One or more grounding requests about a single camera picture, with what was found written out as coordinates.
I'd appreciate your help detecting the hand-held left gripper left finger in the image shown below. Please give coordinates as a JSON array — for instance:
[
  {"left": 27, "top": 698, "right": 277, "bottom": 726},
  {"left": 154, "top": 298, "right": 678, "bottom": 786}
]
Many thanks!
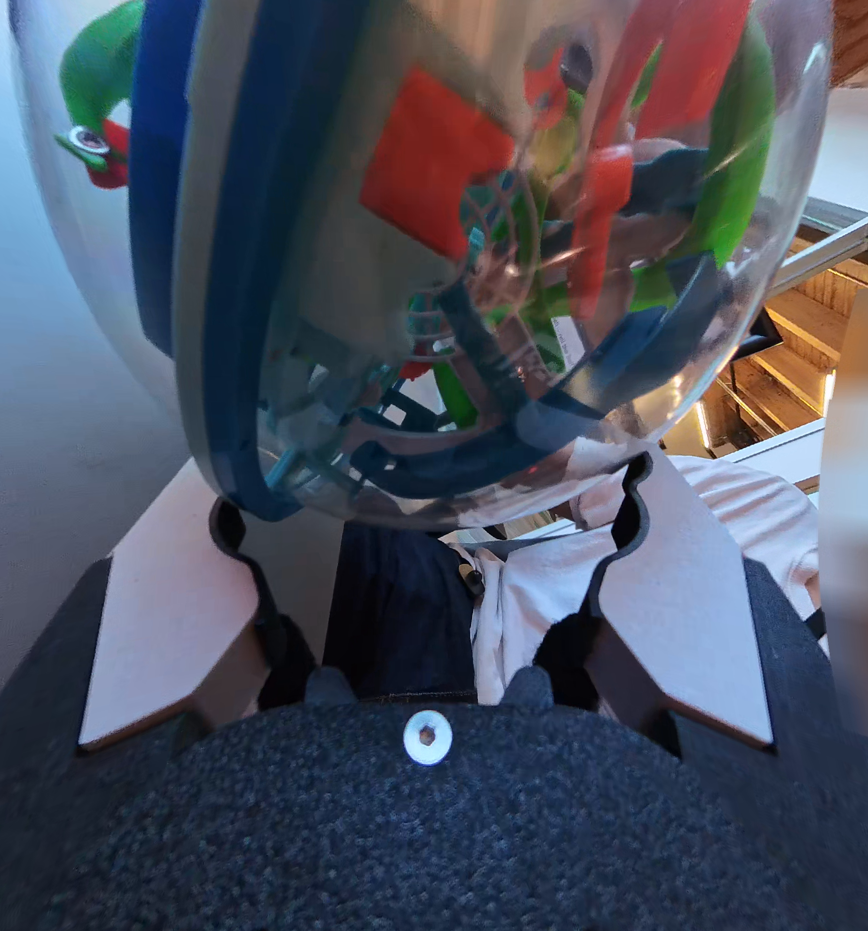
[{"left": 78, "top": 457, "right": 275, "bottom": 752}]

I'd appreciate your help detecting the clear plastic maze ball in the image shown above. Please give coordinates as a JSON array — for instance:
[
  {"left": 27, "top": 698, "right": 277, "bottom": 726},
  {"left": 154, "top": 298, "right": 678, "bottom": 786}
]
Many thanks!
[{"left": 8, "top": 0, "right": 835, "bottom": 530}]

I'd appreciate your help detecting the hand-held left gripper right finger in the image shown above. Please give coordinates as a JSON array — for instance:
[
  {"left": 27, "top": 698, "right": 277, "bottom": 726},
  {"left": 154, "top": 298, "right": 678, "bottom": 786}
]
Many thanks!
[{"left": 584, "top": 445, "right": 775, "bottom": 750}]

